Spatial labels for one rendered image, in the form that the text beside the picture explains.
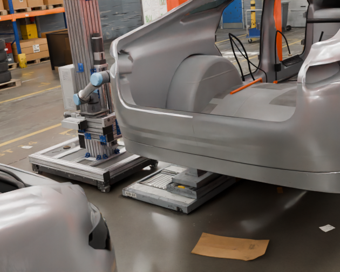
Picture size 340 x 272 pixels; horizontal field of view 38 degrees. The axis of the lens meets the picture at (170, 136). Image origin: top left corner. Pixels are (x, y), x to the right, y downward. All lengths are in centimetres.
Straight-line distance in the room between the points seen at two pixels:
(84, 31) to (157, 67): 133
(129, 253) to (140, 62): 150
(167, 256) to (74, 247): 256
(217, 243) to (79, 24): 261
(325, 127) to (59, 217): 180
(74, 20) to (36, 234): 415
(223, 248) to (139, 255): 66
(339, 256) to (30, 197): 292
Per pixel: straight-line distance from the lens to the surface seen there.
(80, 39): 523
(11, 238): 122
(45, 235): 129
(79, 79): 538
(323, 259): 384
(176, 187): 467
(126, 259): 395
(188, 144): 325
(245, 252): 388
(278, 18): 673
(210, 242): 403
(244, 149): 300
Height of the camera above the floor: 202
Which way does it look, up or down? 17 degrees down
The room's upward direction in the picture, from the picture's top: 6 degrees counter-clockwise
